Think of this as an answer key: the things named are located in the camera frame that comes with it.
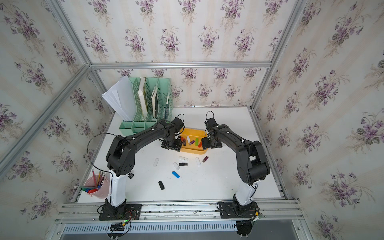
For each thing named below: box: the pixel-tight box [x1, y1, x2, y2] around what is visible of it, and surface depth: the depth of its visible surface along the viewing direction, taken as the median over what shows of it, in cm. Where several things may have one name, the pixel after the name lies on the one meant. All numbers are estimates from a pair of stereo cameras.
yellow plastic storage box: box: [180, 128, 208, 155], surface depth 101 cm
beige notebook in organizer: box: [151, 86, 158, 119], surface depth 103 cm
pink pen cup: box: [84, 173, 111, 199], surface depth 76 cm
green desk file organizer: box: [119, 77, 174, 136], surface depth 106 cm
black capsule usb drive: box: [158, 180, 165, 190], surface depth 83 cm
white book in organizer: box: [138, 77, 148, 119], surface depth 100 cm
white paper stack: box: [101, 75, 137, 121], surface depth 99 cm
